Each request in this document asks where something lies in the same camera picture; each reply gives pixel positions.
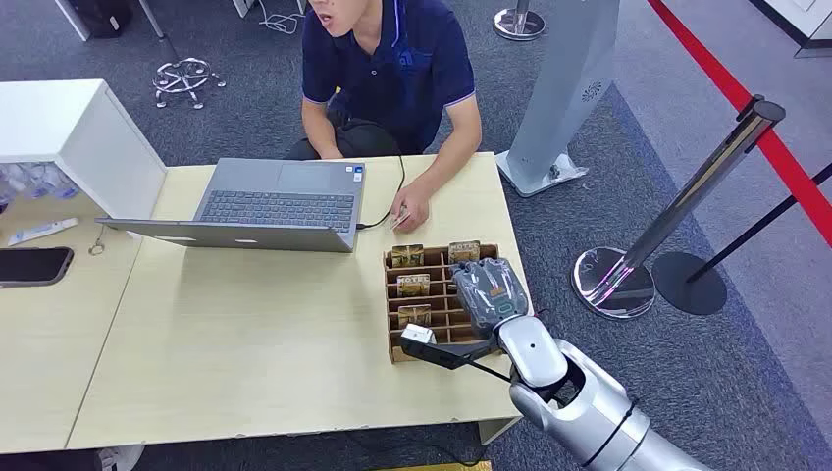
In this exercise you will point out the brown wooden card holder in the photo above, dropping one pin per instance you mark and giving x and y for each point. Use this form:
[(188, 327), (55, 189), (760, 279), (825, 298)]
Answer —
[(429, 300)]

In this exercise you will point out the person's left hand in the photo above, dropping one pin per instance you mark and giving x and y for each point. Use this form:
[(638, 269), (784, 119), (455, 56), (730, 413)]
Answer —
[(413, 203)]

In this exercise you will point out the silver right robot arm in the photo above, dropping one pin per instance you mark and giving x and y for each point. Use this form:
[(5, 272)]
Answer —
[(585, 403)]

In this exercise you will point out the black smartphone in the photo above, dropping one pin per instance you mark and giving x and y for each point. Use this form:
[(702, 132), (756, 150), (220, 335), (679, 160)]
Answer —
[(32, 265)]

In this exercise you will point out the black bin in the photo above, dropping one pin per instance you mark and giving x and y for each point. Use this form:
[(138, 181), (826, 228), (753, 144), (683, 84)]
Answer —
[(101, 16)]

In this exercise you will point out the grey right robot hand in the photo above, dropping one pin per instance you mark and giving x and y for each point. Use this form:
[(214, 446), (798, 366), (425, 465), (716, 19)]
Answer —
[(489, 294)]

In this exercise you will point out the brown hotel key card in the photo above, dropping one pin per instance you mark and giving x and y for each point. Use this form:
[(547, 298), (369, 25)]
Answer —
[(463, 251), (413, 285), (415, 316), (407, 256)]

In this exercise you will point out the chrome chair base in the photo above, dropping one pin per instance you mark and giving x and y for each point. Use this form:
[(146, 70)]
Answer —
[(184, 79)]

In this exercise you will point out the white tube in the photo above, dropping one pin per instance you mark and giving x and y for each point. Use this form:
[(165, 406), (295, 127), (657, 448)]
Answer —
[(42, 231)]

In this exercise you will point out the person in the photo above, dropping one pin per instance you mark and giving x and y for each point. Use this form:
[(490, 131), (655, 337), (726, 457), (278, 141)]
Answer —
[(390, 71)]

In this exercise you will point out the person's right forearm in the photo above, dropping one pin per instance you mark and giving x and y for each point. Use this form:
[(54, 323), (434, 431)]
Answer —
[(320, 133)]

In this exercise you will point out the grey kiosk stand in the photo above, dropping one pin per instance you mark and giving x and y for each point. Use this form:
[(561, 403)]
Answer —
[(565, 97)]

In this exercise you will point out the white counter furniture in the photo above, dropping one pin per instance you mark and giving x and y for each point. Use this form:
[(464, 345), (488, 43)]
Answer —
[(803, 23)]

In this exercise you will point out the white cabinet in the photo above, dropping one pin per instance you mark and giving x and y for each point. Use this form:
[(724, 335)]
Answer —
[(78, 136)]

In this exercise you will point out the grey open laptop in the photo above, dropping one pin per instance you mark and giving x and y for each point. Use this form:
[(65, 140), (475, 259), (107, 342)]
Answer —
[(279, 201)]

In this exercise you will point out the red barrier belt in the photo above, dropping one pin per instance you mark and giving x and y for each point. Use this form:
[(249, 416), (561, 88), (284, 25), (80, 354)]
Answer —
[(780, 153)]

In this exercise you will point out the clear plastic bottles pack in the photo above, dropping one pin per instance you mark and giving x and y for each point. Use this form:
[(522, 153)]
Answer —
[(36, 181)]

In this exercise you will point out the black stanchion post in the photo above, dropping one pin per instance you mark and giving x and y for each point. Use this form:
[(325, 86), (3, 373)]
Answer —
[(689, 286)]

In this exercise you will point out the person's left forearm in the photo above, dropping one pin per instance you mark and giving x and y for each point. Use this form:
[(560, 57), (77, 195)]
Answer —
[(458, 143)]

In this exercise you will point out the chrome stanchion base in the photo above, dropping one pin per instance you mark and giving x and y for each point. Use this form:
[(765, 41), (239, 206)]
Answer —
[(518, 23)]

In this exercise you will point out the chrome stanchion post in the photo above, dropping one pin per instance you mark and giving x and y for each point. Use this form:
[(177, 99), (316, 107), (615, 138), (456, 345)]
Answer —
[(689, 195)]

